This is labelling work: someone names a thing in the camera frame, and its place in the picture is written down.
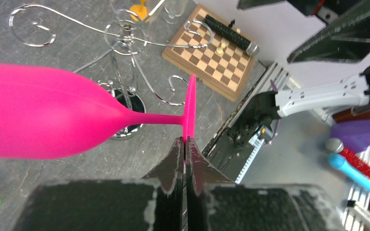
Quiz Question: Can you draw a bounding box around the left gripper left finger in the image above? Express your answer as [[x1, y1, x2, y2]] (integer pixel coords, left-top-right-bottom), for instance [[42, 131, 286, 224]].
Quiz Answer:
[[14, 138, 185, 231]]

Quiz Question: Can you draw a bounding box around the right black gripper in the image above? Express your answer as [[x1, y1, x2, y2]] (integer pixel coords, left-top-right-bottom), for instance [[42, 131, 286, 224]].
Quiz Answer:
[[237, 0, 370, 64]]

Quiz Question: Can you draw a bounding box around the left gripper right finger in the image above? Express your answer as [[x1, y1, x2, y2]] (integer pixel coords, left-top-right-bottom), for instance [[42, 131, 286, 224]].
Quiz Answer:
[[185, 138, 342, 231]]

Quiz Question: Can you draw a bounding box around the chrome wine glass rack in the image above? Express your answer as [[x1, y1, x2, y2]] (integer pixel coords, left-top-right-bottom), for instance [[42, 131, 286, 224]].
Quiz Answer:
[[8, 3, 216, 141]]

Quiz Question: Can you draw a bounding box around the pink wine glass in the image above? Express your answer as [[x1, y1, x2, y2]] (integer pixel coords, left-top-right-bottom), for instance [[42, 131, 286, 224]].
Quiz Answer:
[[0, 63, 196, 159]]

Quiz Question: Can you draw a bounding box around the orange wine glass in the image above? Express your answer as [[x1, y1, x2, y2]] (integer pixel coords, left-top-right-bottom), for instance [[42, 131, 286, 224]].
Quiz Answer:
[[130, 0, 148, 22]]

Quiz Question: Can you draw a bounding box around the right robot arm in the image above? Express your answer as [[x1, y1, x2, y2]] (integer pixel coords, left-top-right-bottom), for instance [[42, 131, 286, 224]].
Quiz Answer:
[[235, 0, 370, 129]]

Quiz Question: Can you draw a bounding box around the purple wedge object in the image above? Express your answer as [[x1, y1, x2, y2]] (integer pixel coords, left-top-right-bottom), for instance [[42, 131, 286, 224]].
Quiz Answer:
[[330, 119, 370, 153]]

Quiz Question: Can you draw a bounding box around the grey microphone head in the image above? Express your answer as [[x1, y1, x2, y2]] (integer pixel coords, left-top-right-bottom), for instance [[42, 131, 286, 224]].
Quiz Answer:
[[325, 138, 370, 178]]

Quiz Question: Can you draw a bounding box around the teal ball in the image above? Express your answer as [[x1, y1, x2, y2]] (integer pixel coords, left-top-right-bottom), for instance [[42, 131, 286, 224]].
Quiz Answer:
[[328, 154, 370, 192]]

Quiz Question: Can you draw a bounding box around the white chess piece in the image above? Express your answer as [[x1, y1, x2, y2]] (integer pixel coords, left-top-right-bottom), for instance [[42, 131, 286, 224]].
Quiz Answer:
[[216, 42, 227, 54]]

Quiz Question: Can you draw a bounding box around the black bar on chessboard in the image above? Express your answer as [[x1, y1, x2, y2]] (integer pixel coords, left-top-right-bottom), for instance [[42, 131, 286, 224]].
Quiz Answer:
[[203, 15, 260, 56]]

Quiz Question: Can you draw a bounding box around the wooden chessboard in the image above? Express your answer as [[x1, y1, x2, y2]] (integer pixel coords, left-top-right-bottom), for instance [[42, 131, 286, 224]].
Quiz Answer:
[[162, 3, 256, 102]]

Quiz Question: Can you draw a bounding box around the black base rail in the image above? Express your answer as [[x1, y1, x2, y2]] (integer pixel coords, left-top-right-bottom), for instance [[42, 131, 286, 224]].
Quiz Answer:
[[201, 62, 291, 184]]

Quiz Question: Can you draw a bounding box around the white slotted cable duct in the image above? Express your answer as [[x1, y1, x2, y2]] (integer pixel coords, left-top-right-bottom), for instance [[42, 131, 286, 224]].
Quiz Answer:
[[235, 134, 264, 184]]

